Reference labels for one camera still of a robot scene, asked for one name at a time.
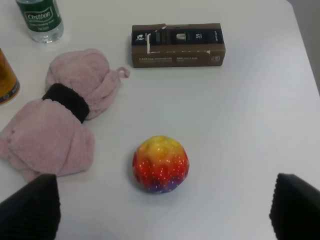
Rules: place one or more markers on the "clear water bottle green label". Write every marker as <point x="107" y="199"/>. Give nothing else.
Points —
<point x="43" y="19"/>

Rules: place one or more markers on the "gold energy drink can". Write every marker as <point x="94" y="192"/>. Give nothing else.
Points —
<point x="9" y="84"/>

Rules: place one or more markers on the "pink towel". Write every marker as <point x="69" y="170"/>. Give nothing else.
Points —
<point x="44" y="137"/>

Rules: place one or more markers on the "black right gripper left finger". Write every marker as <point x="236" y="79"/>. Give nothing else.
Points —
<point x="33" y="212"/>

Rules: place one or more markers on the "dark brown capsule box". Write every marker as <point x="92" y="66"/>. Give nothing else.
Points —
<point x="177" y="45"/>

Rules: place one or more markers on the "rainbow dimpled ball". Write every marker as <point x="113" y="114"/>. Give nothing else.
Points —
<point x="160" y="164"/>

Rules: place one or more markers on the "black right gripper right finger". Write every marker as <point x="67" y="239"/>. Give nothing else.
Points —
<point x="295" y="209"/>

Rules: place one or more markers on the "black hair band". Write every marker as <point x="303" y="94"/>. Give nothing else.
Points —
<point x="70" y="99"/>

